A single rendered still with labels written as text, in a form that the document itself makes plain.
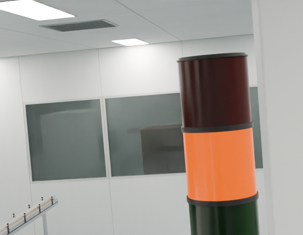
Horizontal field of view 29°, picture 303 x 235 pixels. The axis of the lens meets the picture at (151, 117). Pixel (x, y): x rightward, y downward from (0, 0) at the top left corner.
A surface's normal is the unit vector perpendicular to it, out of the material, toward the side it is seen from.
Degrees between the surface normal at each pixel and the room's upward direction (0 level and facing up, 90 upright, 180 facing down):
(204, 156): 90
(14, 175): 90
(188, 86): 90
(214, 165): 90
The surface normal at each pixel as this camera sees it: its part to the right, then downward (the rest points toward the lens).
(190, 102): -0.76, 0.10
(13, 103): -0.16, 0.07
